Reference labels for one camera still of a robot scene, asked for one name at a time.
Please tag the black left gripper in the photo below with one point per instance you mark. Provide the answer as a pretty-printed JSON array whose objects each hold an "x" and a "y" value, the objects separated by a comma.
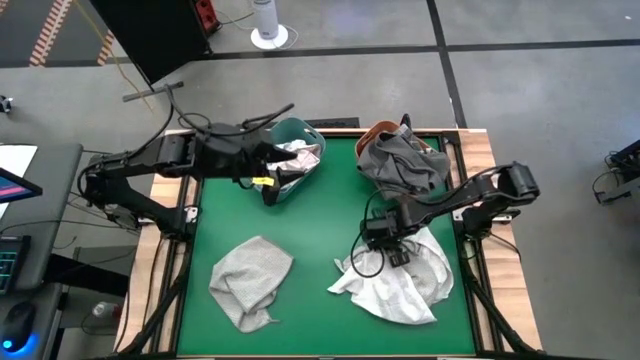
[{"x": 230, "y": 155}]

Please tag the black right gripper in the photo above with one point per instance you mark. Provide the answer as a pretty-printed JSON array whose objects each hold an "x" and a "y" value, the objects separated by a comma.
[{"x": 387, "y": 230}]

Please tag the white towel with orange stripes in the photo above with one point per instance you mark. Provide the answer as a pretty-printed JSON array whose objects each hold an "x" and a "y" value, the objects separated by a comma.
[{"x": 300, "y": 160}]

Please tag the white smooth towel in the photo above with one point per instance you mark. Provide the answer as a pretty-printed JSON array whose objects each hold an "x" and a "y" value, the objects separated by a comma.
[{"x": 385, "y": 300}]

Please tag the white waffle towel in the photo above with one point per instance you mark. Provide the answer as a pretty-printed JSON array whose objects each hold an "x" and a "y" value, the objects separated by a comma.
[{"x": 440, "y": 280}]

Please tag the dark grey waffle towel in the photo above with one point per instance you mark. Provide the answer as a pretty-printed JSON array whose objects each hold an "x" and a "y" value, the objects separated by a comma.
[{"x": 400, "y": 170}]

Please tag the light grey waffle towel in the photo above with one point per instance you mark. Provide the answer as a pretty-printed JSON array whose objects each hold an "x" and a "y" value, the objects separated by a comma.
[{"x": 250, "y": 275}]

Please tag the grey towel with white stripes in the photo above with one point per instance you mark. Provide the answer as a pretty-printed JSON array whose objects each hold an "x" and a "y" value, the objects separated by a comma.
[{"x": 415, "y": 142}]

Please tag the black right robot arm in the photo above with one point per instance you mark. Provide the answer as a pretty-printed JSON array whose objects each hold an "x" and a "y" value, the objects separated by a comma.
[{"x": 515, "y": 182}]

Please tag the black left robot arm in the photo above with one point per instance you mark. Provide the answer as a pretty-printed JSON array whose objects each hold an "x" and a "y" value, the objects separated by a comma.
[{"x": 170, "y": 150}]

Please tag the teal plastic basket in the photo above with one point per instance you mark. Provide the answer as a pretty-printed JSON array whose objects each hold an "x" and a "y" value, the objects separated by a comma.
[{"x": 300, "y": 129}]

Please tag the orange plastic basket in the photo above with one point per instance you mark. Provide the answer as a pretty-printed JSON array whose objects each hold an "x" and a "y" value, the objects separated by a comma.
[{"x": 367, "y": 135}]

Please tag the yellow tape tag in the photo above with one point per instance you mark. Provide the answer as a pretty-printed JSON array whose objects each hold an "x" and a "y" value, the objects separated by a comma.
[{"x": 263, "y": 181}]

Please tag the black slotted floor box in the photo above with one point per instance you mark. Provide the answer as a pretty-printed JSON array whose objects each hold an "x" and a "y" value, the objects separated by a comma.
[{"x": 332, "y": 123}]

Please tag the wooden table side board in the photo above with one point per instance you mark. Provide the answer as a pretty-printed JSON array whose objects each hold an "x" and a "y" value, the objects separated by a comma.
[
  {"x": 140, "y": 270},
  {"x": 505, "y": 280}
]

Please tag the black panel foot bar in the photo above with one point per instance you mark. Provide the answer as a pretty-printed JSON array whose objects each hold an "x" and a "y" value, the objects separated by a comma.
[{"x": 150, "y": 92}]

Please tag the red and black box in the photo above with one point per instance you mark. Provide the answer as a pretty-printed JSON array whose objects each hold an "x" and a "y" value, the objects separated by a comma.
[{"x": 206, "y": 12}]

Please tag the black upright panel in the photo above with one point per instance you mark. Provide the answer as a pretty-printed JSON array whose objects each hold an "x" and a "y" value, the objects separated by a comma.
[{"x": 150, "y": 35}]

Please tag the clear bottle with red cap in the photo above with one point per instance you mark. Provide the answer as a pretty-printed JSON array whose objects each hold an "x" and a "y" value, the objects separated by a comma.
[{"x": 105, "y": 311}]

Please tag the grey desk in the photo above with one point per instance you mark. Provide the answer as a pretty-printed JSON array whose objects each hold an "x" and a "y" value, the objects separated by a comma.
[{"x": 55, "y": 200}]

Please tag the black floor equipment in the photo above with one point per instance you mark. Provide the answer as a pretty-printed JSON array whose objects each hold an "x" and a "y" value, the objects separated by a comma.
[{"x": 625, "y": 175}]

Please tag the white paper sheet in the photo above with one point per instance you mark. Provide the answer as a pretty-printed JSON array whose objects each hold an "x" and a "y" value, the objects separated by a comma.
[{"x": 17, "y": 157}]

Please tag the tablet screen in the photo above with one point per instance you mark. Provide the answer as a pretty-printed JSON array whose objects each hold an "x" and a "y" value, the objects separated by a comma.
[{"x": 15, "y": 190}]

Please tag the small grey floor device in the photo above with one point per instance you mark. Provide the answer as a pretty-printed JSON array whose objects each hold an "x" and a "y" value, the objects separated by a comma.
[{"x": 5, "y": 104}]

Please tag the backlit keyboard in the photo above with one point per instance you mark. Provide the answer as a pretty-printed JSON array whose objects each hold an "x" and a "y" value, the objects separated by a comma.
[{"x": 10, "y": 265}]

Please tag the black computer mouse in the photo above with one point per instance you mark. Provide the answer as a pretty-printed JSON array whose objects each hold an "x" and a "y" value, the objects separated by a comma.
[{"x": 19, "y": 322}]

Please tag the silver arm base bracket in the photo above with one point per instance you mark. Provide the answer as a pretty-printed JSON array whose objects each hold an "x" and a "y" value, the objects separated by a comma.
[
  {"x": 460, "y": 214},
  {"x": 192, "y": 214}
]

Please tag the black aluminium table frame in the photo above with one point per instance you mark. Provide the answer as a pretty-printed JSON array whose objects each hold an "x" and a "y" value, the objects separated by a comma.
[{"x": 457, "y": 150}]

